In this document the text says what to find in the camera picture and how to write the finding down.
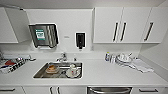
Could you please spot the stainless steel dishwasher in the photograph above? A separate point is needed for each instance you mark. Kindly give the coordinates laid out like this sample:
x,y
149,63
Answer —
x,y
110,90

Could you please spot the small chrome sink pump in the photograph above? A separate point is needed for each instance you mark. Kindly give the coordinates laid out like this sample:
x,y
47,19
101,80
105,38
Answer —
x,y
75,59

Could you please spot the chrome faucet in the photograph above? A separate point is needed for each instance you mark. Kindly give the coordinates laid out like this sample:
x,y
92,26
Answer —
x,y
61,57

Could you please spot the dish soap bottle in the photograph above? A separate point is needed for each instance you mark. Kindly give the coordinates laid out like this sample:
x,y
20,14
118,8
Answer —
x,y
107,57

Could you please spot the white mug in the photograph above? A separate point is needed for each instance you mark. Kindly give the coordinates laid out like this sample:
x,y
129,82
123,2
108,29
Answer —
x,y
72,70

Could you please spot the small white bottle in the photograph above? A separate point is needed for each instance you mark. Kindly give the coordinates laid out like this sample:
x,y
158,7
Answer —
x,y
112,59

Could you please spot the brown bowl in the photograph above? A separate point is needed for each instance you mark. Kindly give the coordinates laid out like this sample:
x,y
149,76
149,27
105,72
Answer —
x,y
52,69

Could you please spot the stainless steel sink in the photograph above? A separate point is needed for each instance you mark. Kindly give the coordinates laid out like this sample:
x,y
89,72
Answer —
x,y
58,76

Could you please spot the stack of white plates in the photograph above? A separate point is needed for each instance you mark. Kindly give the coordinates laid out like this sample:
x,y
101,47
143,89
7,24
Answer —
x,y
124,59

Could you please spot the steel paper towel dispenser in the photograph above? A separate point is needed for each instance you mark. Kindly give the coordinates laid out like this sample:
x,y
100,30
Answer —
x,y
43,35

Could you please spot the white base cabinet door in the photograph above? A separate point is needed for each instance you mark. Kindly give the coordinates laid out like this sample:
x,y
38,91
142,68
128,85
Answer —
x,y
36,90
71,90

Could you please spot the small grey dish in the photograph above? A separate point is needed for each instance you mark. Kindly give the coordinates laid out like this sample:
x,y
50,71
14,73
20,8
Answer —
x,y
29,58

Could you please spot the white towel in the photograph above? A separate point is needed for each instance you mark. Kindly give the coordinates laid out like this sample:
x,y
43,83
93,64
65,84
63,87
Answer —
x,y
142,65

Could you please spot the white dish rack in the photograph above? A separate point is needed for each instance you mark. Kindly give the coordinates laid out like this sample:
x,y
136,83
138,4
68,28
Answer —
x,y
11,68

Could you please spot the red plastic container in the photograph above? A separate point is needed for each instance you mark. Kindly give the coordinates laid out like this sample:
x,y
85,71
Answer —
x,y
10,63

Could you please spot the black wall soap dispenser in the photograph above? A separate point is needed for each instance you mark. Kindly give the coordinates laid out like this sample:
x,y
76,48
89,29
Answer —
x,y
80,39

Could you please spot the small grey wall label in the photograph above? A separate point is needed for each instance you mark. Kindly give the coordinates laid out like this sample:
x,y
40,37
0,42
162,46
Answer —
x,y
66,36

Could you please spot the white wall cabinet door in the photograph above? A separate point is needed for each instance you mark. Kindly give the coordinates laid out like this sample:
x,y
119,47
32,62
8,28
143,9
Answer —
x,y
133,25
158,25
106,25

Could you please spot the white wall cabinet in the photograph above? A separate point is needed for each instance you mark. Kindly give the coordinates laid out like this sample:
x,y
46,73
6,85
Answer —
x,y
10,25

